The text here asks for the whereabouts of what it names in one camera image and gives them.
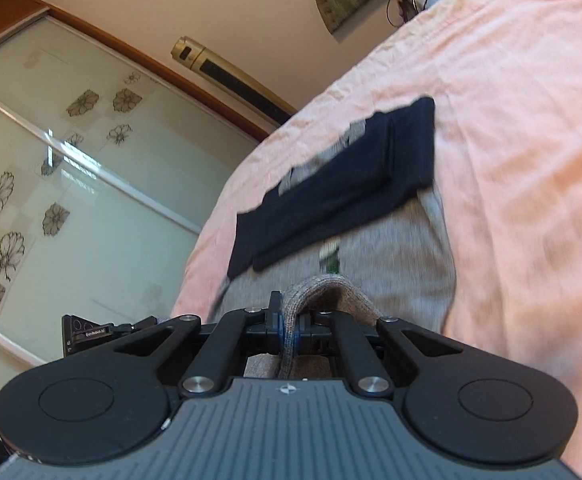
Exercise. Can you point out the brown wooden wardrobe frame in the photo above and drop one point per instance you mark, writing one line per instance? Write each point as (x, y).
(121, 45)

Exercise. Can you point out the grey sweater with navy sleeves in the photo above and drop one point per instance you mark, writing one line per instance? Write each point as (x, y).
(386, 260)

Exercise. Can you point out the pink bed sheet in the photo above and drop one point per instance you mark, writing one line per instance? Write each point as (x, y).
(521, 160)

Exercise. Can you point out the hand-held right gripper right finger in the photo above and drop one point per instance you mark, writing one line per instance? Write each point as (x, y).
(302, 335)

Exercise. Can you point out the gold tower air conditioner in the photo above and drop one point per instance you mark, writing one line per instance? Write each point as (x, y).
(236, 80)

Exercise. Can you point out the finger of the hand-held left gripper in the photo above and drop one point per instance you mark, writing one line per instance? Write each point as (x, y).
(131, 329)

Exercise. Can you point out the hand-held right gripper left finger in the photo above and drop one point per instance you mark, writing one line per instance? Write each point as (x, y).
(277, 332)

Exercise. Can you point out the frosted floral wardrobe door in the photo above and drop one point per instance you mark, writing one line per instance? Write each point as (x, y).
(96, 200)

